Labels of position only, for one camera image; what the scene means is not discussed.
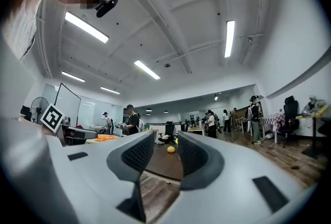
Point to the orange cloth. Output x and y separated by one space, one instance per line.
104 137

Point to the person's star print shirt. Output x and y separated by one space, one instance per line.
18 29

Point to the yellow edge desk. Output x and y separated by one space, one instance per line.
314 119

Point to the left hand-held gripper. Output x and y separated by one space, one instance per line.
51 117

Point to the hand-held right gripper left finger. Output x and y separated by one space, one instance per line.
103 179

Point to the black office chair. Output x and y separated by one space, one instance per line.
290 114
169 130
26 113

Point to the wood top white table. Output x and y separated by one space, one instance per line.
196 128

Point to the ceiling spot light cluster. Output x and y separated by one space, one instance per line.
216 96

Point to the checkered tablecloth table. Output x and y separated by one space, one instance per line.
271 119

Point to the black head-worn camera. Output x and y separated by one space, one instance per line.
106 7

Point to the brown wooden cabinet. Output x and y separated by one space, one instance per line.
243 114

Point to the pale table with black base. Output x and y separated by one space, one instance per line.
90 141

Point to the long ceiling light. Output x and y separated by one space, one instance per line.
73 76
147 69
110 90
229 38
86 27

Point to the orange pumpkin-shaped jar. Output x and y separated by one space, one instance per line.
171 149

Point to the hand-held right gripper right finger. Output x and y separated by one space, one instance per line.
232 166

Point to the pink and yellow plush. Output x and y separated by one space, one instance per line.
166 137

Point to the grey cloth pile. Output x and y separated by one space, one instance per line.
313 106

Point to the black standing fan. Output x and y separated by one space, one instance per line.
38 107

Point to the person's left forearm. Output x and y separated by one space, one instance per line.
36 126

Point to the whiteboard on black stand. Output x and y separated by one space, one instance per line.
68 106

